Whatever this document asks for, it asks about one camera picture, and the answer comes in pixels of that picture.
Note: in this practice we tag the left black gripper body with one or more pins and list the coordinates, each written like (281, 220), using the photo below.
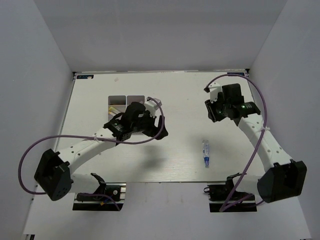
(146, 125)

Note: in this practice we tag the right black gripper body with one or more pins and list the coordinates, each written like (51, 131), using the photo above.
(220, 107)

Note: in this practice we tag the clear glue bottle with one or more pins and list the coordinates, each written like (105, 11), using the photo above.
(206, 153)

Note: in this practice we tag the orange capped white marker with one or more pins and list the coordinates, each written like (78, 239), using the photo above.
(112, 109)

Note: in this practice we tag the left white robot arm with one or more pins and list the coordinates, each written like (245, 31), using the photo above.
(55, 171)

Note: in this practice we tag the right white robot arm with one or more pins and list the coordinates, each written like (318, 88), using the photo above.
(283, 177)

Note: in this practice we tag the right white organizer box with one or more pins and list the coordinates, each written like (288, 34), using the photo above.
(135, 98)

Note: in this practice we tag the white organizer box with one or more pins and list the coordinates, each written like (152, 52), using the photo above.
(117, 101)
(135, 98)

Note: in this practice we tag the right blue corner label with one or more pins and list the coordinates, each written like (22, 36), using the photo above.
(236, 73)

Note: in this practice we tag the blue corner label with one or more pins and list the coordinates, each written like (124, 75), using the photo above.
(236, 73)
(85, 76)

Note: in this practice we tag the left white organizer box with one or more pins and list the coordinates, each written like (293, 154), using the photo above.
(117, 101)

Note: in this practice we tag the left blue corner label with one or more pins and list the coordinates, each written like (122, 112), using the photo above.
(85, 76)

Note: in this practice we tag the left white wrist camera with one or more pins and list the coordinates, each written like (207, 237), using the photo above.
(152, 105)

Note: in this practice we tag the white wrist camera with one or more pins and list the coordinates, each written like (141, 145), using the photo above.
(213, 89)
(152, 105)

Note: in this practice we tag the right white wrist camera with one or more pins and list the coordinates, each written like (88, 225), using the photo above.
(213, 89)

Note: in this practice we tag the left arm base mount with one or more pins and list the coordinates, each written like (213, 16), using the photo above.
(109, 197)

